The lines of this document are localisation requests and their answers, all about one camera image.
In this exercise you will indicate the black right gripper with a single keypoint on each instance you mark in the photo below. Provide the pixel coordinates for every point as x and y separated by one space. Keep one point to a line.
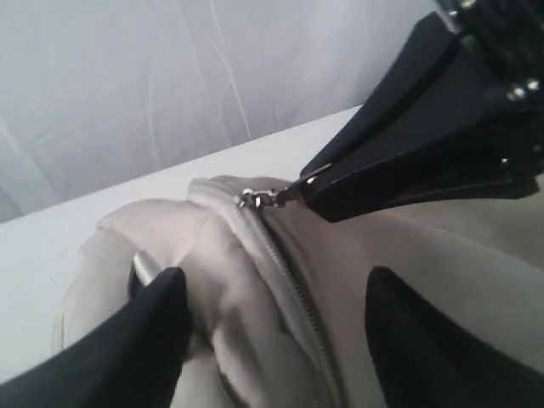
496 69

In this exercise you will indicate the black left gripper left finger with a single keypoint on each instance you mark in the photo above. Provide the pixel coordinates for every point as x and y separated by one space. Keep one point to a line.
133 359

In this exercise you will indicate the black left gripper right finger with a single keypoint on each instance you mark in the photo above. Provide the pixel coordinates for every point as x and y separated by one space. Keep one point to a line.
422 358

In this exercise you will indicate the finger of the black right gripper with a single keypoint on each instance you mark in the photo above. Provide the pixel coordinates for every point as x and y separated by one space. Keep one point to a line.
397 135
503 161

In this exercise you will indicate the white backdrop curtain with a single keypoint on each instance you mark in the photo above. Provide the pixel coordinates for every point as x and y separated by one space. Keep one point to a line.
96 93

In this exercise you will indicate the beige duffel bag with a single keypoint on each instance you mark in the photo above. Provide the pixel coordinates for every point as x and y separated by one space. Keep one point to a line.
278 296

